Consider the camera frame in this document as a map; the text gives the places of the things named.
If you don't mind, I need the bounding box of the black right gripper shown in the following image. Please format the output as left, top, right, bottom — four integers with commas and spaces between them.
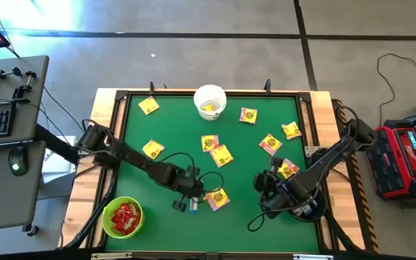
253, 169, 305, 220

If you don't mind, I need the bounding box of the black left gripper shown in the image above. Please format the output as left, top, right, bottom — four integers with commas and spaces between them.
162, 164, 206, 213

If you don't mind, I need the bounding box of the black bucket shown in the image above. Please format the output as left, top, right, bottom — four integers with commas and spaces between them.
289, 189, 327, 224

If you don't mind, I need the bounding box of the green table mat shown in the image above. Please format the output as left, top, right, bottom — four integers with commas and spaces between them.
105, 94, 319, 254

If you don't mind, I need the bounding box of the lime green bucket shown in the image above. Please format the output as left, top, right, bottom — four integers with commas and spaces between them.
102, 196, 145, 240

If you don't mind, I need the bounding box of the white pumpkin-face bucket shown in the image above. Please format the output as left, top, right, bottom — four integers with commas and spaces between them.
193, 84, 228, 121

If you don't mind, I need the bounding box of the red portable power station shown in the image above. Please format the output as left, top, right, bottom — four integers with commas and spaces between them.
365, 124, 416, 202

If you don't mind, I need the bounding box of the white cardboard box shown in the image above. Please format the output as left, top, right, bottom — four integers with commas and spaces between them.
40, 135, 81, 181

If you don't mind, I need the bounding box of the black desk leg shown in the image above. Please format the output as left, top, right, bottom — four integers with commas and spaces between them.
32, 122, 86, 165

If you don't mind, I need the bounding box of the black computer mouse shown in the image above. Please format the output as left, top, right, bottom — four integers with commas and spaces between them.
7, 146, 30, 177

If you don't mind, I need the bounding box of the grey desk top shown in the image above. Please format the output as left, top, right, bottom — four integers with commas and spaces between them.
0, 139, 46, 233
0, 55, 50, 147

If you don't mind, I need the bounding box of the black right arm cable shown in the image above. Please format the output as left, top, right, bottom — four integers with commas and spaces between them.
247, 211, 285, 233

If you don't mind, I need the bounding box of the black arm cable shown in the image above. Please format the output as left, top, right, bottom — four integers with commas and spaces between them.
247, 211, 285, 233
156, 151, 225, 194

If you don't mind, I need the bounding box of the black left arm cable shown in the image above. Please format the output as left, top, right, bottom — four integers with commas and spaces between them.
156, 151, 225, 194

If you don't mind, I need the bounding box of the silver metal bracket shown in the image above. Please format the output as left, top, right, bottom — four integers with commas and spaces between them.
90, 252, 133, 260
292, 253, 334, 260

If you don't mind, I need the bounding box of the black floor cable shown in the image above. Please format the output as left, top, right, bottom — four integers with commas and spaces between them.
376, 53, 416, 120

